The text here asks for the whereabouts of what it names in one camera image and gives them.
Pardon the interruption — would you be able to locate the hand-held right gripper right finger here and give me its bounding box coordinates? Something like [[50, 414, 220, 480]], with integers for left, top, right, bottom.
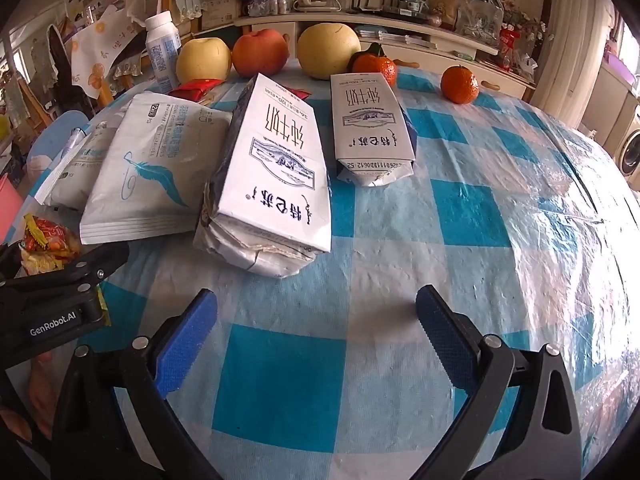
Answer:
[[415, 284, 583, 480]]

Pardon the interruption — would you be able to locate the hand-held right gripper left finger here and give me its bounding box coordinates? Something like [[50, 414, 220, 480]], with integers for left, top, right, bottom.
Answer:
[[50, 287, 223, 480]]

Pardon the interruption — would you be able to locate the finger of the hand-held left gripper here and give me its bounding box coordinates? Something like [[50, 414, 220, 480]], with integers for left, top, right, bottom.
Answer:
[[0, 245, 23, 281], [0, 242, 130, 293]]

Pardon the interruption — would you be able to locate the yellow red snack wrapper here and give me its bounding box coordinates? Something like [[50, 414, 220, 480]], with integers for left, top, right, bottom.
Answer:
[[19, 214, 110, 328]]

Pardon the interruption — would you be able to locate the pink plastic basin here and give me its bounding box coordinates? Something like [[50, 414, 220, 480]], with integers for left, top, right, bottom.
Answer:
[[0, 175, 23, 243]]

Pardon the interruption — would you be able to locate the plain white plastic pouch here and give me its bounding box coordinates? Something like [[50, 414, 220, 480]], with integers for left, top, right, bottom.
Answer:
[[35, 120, 126, 211]]

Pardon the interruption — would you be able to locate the white pouch blue feather print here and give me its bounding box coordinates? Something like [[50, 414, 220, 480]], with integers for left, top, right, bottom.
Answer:
[[80, 92, 233, 246]]

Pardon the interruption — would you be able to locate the large white milk carton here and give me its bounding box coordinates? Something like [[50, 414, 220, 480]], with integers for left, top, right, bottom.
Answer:
[[194, 72, 333, 279]]

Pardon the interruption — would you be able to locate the small white milk carton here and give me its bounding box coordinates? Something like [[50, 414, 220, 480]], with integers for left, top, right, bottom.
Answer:
[[330, 72, 417, 188]]

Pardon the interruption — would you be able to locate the person's left hand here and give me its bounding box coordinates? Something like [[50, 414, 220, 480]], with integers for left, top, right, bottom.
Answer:
[[0, 350, 57, 443]]

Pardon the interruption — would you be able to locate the blue checked plastic tablecloth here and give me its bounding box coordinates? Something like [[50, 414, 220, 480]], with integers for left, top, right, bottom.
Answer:
[[20, 62, 640, 480]]

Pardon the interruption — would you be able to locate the light blue stool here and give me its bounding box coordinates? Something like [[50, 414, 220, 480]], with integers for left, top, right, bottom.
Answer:
[[37, 110, 91, 161]]

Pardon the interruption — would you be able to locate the orange print table cloth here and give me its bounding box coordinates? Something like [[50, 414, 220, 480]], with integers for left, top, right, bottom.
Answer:
[[70, 10, 151, 101]]

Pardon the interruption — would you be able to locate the upright white plastic bottle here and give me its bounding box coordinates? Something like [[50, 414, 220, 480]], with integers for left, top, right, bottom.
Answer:
[[144, 11, 182, 93]]

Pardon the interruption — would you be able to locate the small yellow pear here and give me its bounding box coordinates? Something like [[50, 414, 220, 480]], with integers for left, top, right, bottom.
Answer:
[[176, 36, 232, 83]]

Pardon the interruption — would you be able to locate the plain tangerine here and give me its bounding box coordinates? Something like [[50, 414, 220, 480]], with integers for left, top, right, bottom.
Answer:
[[440, 64, 480, 105]]

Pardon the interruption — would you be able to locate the washing machine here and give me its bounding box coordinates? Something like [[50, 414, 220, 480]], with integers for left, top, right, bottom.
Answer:
[[617, 95, 640, 186]]

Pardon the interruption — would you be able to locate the red apple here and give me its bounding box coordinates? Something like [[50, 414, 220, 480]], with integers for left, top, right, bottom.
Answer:
[[232, 29, 291, 78]]

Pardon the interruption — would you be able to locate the cream television cabinet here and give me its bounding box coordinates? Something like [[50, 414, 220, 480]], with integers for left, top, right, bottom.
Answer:
[[235, 10, 538, 101]]

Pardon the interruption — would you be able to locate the large yellow pear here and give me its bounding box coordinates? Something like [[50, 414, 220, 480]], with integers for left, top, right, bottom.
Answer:
[[297, 23, 362, 80]]

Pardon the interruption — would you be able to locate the clear plastic bag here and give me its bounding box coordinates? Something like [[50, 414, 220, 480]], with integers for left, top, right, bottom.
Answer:
[[455, 0, 506, 43]]

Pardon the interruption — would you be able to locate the lace covered standing air conditioner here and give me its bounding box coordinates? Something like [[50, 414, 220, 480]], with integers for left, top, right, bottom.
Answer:
[[530, 0, 613, 106]]

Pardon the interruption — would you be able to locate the brown gift bag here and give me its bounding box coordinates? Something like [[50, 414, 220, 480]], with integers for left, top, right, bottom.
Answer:
[[427, 0, 458, 23]]

